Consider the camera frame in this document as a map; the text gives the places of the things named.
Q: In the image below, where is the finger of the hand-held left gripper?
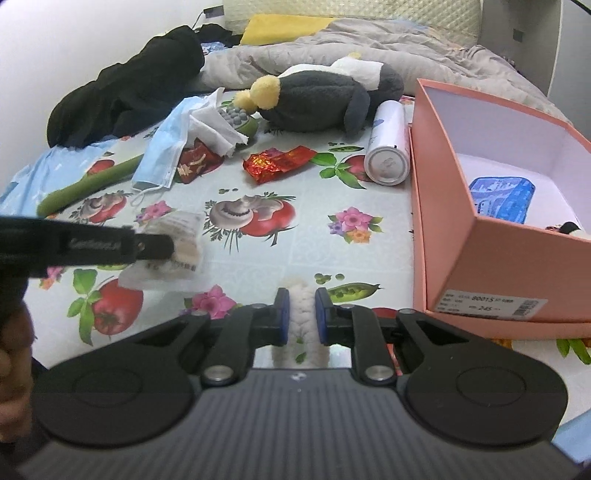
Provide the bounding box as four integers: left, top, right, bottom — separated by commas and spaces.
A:
134, 233, 176, 264

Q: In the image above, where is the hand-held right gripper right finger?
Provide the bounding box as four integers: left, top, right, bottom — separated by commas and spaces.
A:
315, 287, 472, 386

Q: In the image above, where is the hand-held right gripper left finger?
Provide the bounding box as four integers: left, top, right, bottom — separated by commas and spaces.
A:
139, 287, 291, 387

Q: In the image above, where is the white fluffy plush strip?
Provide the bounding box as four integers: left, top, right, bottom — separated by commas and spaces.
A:
270, 276, 331, 370

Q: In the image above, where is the clear plastic packet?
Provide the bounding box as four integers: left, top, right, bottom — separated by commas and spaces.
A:
117, 210, 206, 289

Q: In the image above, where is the white tissue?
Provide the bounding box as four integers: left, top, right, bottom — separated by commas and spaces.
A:
187, 88, 250, 158

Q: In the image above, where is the red shiny foil wrapper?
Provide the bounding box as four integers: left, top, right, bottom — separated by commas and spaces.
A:
242, 145, 318, 185

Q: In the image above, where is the pink cardboard box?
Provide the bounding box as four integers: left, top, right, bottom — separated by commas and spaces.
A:
409, 78, 591, 340

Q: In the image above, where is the blue tissue packet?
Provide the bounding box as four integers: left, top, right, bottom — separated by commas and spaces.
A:
468, 176, 536, 224

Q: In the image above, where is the small penguin plush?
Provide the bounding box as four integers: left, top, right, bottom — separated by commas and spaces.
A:
545, 222, 591, 238

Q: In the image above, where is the person's left hand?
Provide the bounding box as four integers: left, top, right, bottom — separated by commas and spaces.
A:
0, 305, 35, 444

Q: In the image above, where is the green plush cucumber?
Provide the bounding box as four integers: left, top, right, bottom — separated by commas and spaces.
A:
36, 153, 145, 217

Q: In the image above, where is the blue face mask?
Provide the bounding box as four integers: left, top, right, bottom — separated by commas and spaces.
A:
130, 97, 204, 206

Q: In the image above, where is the dark red patterned pouch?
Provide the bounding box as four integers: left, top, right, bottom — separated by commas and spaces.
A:
177, 138, 225, 184

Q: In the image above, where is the green toy with grey beads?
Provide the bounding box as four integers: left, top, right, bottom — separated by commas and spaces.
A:
219, 104, 260, 139

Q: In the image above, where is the black clothing pile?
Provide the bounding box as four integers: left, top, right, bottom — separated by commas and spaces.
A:
47, 25, 205, 148

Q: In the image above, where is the white cylindrical can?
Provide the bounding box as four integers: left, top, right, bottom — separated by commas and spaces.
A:
363, 102, 411, 186

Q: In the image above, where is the large grey penguin plush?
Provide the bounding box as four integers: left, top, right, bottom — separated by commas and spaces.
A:
232, 52, 404, 139

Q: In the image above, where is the black garment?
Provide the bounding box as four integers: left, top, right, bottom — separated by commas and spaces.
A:
196, 23, 241, 47

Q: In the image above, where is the yellow pillow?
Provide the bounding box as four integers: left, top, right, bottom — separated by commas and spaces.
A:
239, 14, 335, 47

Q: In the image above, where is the grey duvet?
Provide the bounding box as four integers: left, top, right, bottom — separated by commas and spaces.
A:
198, 18, 573, 125

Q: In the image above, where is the cream quilted headboard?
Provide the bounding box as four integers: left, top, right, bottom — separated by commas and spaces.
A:
224, 0, 483, 35

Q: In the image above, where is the white built-in cabinet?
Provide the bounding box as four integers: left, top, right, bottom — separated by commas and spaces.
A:
480, 0, 591, 100

